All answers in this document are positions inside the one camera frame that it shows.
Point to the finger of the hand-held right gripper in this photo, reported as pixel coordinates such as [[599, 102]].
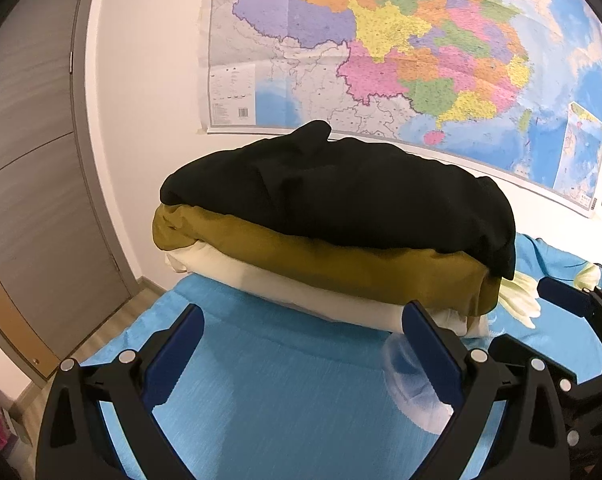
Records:
[[521, 351], [563, 295]]

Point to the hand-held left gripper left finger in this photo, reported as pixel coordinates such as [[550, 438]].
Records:
[[176, 350]]

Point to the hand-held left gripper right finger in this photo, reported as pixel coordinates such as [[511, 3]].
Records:
[[428, 350]]

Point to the blue floral blanket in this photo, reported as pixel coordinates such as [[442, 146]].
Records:
[[291, 385]]

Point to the olive garment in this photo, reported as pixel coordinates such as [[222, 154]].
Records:
[[331, 265]]

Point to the cream garment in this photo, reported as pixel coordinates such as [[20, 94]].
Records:
[[291, 290]]

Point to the brown wooden panel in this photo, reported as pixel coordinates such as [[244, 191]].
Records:
[[11, 310]]

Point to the pale storage box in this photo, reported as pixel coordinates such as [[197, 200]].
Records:
[[21, 425]]

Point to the grey wooden door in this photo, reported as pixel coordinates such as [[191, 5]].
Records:
[[31, 160]]

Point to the grey door frame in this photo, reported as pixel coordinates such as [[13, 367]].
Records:
[[88, 135]]

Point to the colourful wall map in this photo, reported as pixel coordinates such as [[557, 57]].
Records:
[[381, 35]]

